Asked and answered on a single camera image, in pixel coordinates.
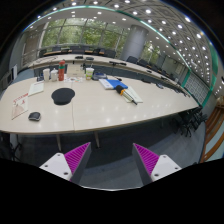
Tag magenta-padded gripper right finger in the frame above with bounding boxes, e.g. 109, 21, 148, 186
132, 143, 183, 186

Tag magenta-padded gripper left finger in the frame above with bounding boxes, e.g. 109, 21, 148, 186
39, 142, 92, 185

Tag black computer mouse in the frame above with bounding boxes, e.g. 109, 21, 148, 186
28, 111, 42, 122

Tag black mouse pad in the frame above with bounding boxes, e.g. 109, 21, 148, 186
51, 87, 76, 106

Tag dark office chairs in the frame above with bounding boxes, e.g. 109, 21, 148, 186
38, 46, 209, 138

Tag black yellow microphone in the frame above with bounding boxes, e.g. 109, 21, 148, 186
115, 84, 138, 106

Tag red-printed booklet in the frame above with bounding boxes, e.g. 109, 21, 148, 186
11, 92, 30, 121

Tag colourful sticker sheet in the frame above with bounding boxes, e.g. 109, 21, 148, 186
64, 76, 86, 83

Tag white paper booklet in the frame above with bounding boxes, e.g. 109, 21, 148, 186
27, 81, 45, 97

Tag blue book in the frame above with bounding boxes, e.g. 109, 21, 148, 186
98, 78, 129, 91

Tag black desk device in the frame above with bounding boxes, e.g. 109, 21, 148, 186
92, 72, 108, 81

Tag white lidded mug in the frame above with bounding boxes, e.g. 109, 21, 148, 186
50, 67, 59, 82

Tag green-printed paper cup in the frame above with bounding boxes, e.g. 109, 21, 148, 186
85, 67, 95, 81

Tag red thermos bottle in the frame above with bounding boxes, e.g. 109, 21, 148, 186
58, 59, 67, 82

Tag white paper cup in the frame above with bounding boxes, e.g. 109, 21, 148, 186
42, 68, 51, 83

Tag long curved conference table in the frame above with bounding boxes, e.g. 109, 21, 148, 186
24, 53, 188, 98

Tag round ceiling lights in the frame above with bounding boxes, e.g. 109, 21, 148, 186
36, 0, 211, 78

